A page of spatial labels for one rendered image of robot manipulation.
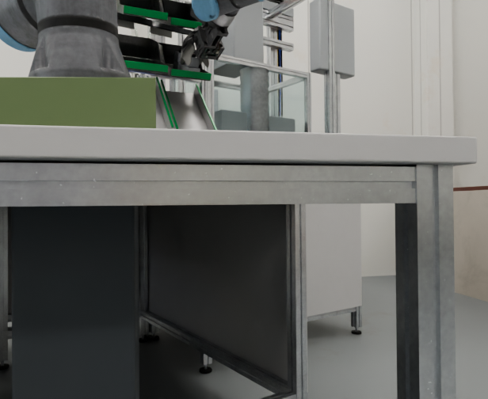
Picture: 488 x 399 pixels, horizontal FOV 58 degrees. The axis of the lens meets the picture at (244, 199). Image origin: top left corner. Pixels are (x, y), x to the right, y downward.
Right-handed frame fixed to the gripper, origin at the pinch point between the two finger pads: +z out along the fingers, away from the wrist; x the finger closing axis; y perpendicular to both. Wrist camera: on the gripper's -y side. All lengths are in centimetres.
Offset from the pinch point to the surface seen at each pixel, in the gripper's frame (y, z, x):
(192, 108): 9.2, 13.2, 3.9
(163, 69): 5.6, -0.9, -11.0
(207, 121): 17.9, 8.1, 4.7
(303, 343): 93, 23, 23
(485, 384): 133, 34, 118
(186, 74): 5.7, 0.6, -2.7
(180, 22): -9.1, -6.2, -3.4
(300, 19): -209, 142, 252
